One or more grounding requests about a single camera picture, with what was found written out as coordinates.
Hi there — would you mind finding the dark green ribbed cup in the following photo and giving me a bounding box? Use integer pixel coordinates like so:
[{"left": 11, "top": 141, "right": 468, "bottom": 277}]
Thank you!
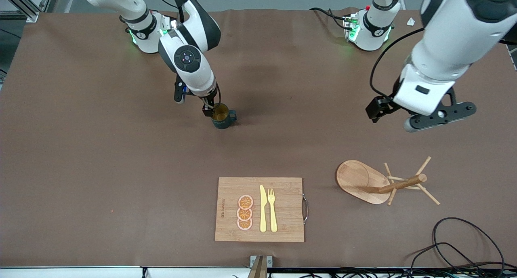
[{"left": 211, "top": 103, "right": 237, "bottom": 130}]

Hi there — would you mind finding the wooden mug tree stand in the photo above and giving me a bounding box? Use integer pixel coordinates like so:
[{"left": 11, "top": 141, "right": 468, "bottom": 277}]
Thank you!
[{"left": 336, "top": 156, "right": 441, "bottom": 206}]

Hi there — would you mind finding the yellow plastic knife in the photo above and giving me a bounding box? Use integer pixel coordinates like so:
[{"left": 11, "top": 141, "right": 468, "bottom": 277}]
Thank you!
[{"left": 259, "top": 185, "right": 268, "bottom": 233}]

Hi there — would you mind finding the yellow plastic fork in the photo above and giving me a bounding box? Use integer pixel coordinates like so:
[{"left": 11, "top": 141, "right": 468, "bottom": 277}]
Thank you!
[{"left": 267, "top": 188, "right": 278, "bottom": 233}]

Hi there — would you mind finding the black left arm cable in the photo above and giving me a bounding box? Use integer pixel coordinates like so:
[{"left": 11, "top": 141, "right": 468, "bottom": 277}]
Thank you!
[{"left": 370, "top": 27, "right": 425, "bottom": 99}]

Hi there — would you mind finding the black left base cable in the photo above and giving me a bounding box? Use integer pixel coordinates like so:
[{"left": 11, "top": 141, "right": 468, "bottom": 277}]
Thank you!
[{"left": 309, "top": 7, "right": 349, "bottom": 31}]

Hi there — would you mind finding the bamboo cutting board with handle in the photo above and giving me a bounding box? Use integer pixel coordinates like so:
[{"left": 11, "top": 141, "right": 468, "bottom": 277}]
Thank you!
[{"left": 214, "top": 177, "right": 309, "bottom": 243}]

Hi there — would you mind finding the black looped floor cable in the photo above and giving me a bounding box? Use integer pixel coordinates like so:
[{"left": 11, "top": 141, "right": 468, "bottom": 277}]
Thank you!
[
  {"left": 432, "top": 217, "right": 506, "bottom": 278},
  {"left": 409, "top": 242, "right": 487, "bottom": 278}
]

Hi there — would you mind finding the metal bracket with wooden bar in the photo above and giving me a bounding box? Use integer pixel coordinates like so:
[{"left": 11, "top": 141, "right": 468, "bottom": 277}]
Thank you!
[{"left": 250, "top": 255, "right": 273, "bottom": 278}]

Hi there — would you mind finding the white table edge rail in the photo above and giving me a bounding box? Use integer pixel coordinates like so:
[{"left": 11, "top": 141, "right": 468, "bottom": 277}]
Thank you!
[{"left": 0, "top": 266, "right": 252, "bottom": 278}]

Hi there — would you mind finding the aluminium frame profile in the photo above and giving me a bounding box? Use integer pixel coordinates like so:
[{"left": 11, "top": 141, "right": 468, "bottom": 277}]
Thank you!
[{"left": 0, "top": 0, "right": 56, "bottom": 23}]

